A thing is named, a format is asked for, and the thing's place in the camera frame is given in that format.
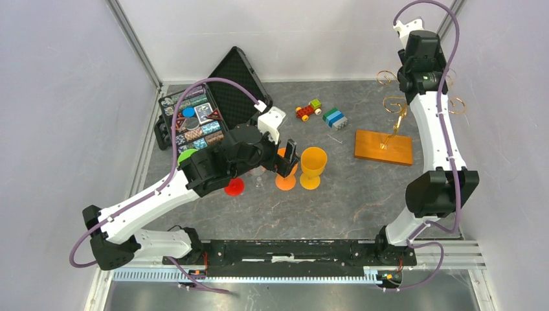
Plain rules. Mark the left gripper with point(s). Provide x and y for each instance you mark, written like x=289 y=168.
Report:
x=281 y=165

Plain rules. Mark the yellow plastic wine glass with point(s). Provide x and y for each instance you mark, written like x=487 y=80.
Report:
x=313 y=162

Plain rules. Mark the orange plastic wine glass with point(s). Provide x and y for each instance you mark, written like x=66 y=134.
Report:
x=288 y=182

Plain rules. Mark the clear wine glass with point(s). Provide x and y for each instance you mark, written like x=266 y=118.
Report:
x=257 y=176

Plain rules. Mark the red plastic wine glass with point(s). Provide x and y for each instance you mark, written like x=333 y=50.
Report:
x=235 y=187

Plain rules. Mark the green plastic wine glass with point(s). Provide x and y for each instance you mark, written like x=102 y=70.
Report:
x=185 y=155

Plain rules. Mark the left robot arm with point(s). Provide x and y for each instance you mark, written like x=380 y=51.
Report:
x=117 y=234

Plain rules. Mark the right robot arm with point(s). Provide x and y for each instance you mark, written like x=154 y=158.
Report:
x=436 y=198

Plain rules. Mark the gold wine glass rack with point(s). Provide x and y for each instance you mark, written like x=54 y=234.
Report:
x=381 y=148

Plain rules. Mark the toy brick car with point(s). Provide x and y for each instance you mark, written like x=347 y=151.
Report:
x=313 y=108

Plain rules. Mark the blue green brick stack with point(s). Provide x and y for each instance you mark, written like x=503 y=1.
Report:
x=335 y=119

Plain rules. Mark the black open case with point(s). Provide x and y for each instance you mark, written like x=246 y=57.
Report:
x=211 y=109

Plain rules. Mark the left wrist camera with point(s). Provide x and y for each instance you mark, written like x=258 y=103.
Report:
x=269 y=123

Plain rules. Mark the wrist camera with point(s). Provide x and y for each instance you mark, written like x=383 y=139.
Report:
x=407 y=28
x=269 y=123

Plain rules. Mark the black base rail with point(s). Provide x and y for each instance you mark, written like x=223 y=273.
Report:
x=306 y=262

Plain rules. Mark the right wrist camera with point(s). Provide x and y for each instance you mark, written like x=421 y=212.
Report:
x=407 y=28

